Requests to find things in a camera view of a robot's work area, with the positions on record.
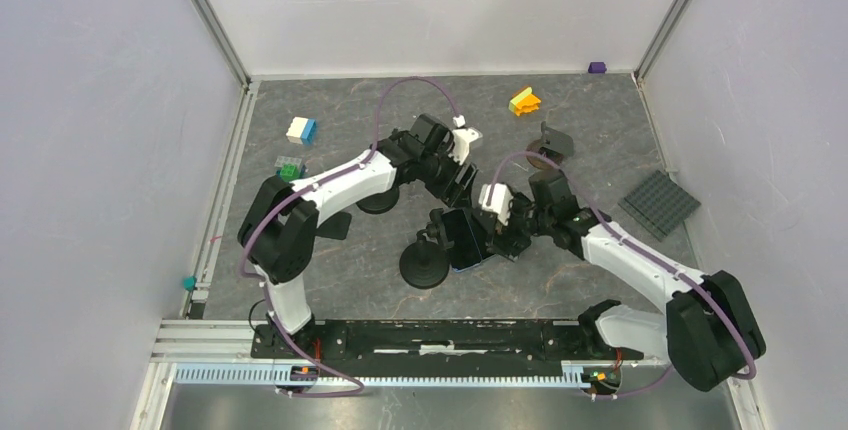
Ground teal small clip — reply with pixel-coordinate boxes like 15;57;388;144
182;276;197;293

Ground dark blue edged phone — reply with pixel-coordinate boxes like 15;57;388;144
442;208;493;273

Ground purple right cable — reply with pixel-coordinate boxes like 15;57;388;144
486;150;760;402

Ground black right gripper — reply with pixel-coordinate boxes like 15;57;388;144
485;191;553;263

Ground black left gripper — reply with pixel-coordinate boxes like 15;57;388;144
417;143;478;210

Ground purple small block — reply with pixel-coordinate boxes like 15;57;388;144
587;61;608;74

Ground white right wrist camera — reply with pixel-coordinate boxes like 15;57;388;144
478;183;513;226

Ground purple cable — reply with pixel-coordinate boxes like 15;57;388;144
238;77;463;398
486;150;760;402

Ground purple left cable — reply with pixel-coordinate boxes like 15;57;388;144
238;77;463;398

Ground white blue toy block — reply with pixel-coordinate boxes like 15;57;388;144
286;117;317;145

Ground black phone stand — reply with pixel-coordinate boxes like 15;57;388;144
356;188;400;215
399;209;450;290

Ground grey studded baseplate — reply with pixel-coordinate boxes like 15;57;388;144
619;170;701;241

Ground black front phone stand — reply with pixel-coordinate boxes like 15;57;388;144
356;188;400;215

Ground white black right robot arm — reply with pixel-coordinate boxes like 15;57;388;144
475;170;766;392

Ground green blue toy bricks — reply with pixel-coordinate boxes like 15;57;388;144
274;156;306;182

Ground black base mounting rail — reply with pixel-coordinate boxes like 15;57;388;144
294;319;643;378

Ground yellow orange toy block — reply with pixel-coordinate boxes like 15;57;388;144
508;86;541;116

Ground black folding desk stand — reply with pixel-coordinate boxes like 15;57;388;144
316;212;352;241

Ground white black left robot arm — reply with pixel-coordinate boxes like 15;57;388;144
237;114;482;358

